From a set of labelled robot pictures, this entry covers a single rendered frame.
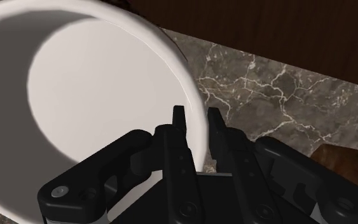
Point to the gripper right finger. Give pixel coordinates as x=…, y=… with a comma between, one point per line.
x=243, y=164

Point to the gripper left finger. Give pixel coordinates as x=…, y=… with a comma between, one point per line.
x=174, y=161

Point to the white bowl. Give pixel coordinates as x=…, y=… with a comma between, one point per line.
x=98, y=93

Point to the brown wooden object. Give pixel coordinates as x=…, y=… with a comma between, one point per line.
x=349, y=164

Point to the dark wooden cabinet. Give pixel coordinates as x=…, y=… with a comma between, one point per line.
x=274, y=31

